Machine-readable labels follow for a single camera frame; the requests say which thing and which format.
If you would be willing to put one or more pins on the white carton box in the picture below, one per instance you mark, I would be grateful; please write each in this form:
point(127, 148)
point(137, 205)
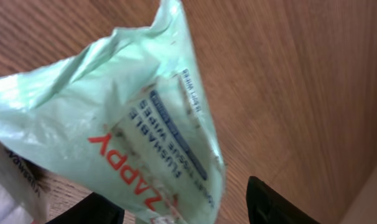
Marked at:
point(21, 198)

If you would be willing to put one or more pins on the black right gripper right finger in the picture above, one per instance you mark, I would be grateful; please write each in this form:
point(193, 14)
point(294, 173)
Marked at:
point(266, 206)

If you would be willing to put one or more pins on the teal wet wipes pack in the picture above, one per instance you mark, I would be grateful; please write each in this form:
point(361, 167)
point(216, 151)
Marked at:
point(127, 118)

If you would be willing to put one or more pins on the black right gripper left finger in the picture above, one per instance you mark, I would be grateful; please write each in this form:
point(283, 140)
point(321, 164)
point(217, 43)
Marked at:
point(93, 209)

